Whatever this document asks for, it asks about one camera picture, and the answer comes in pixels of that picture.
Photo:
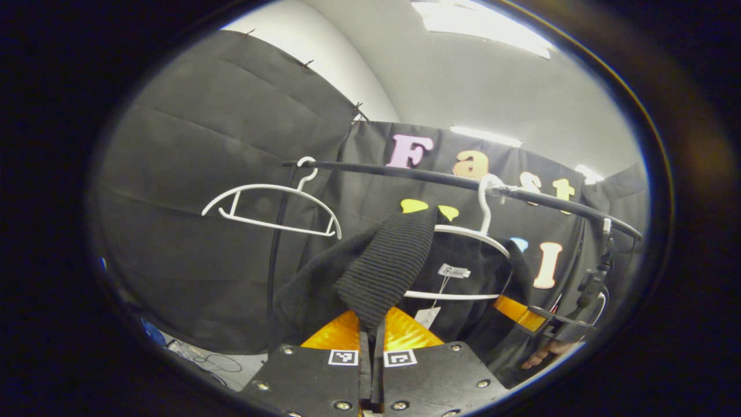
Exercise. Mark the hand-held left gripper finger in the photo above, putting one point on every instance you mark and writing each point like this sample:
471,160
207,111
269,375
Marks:
377,370
365,370

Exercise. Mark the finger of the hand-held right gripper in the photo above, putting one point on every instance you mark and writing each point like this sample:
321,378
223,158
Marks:
518,311

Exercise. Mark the black knit garment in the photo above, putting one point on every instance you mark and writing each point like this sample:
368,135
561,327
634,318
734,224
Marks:
382,272

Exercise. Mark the white plastic hanger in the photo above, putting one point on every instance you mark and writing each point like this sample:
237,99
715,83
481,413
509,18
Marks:
485,211
266,186

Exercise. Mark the black metal clothes rack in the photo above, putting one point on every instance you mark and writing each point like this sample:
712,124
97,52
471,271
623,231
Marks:
370,168

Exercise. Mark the ceiling light panel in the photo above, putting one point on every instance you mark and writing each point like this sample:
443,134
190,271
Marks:
486,136
480,23
589,174

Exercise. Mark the blue object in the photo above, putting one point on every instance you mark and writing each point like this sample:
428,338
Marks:
153,333

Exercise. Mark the black backdrop cloth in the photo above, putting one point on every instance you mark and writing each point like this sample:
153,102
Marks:
191,174

